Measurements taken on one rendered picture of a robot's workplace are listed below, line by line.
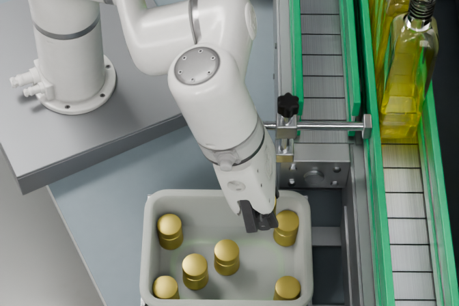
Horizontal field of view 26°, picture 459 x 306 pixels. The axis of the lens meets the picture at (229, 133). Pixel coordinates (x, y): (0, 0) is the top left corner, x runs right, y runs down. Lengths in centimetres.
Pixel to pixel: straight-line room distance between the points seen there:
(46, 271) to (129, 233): 85
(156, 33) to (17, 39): 55
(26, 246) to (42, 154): 86
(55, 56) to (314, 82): 37
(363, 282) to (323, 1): 46
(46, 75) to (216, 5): 47
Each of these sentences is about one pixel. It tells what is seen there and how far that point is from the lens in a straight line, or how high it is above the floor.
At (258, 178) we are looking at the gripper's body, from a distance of 112.
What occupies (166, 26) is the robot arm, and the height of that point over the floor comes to 119.
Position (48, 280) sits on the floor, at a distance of 226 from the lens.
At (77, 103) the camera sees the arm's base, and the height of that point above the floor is 81.
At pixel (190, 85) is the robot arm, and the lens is 101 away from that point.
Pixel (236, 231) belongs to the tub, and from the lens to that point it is 141.
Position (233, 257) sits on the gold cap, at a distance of 134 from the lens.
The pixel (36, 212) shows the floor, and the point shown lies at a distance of 234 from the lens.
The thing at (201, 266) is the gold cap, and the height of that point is 81.
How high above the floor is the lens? 201
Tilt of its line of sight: 56 degrees down
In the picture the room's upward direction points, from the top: straight up
